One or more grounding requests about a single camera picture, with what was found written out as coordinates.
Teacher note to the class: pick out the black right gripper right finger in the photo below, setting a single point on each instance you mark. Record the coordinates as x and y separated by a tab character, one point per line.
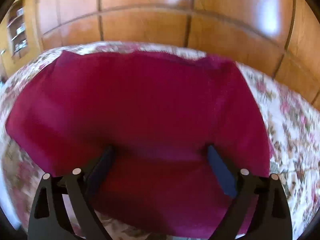
261	197

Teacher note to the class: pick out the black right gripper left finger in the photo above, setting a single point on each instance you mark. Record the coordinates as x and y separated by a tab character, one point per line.
49	218

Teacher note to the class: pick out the crimson red sweater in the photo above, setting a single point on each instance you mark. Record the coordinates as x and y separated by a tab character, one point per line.
161	112

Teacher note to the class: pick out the floral bedspread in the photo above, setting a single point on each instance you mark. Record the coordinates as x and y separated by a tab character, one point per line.
292	125

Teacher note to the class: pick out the wooden glass-door cabinet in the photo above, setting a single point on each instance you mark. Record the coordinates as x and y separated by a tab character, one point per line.
19	37

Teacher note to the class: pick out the wooden wardrobe panelling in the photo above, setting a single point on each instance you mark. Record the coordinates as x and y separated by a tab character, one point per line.
277	37

